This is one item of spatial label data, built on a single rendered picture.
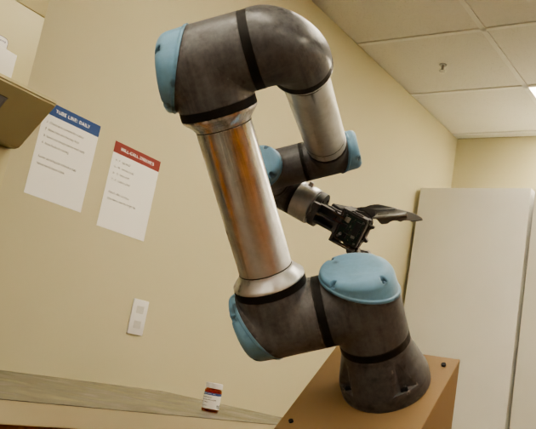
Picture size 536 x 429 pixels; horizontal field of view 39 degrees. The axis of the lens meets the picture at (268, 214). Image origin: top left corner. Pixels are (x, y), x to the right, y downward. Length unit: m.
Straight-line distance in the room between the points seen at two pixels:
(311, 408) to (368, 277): 0.27
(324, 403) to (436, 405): 0.18
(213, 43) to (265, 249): 0.31
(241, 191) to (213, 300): 1.72
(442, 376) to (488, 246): 2.74
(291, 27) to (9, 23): 0.78
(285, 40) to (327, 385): 0.60
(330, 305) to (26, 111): 0.75
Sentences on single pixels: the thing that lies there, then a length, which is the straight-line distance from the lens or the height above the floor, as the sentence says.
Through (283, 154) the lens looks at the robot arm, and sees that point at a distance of 1.42.
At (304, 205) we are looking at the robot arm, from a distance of 1.49.
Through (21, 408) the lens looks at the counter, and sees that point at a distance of 1.36.
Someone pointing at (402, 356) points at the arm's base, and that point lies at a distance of 1.23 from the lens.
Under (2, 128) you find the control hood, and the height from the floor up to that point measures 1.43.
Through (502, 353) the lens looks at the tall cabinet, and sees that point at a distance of 3.90.
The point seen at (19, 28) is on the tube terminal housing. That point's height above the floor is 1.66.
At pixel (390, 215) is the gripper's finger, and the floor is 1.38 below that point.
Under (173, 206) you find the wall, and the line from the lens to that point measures 2.62.
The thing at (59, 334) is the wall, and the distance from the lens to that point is 2.33.
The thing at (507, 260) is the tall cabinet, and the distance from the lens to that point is 3.97.
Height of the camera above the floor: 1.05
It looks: 12 degrees up
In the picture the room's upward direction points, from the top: 10 degrees clockwise
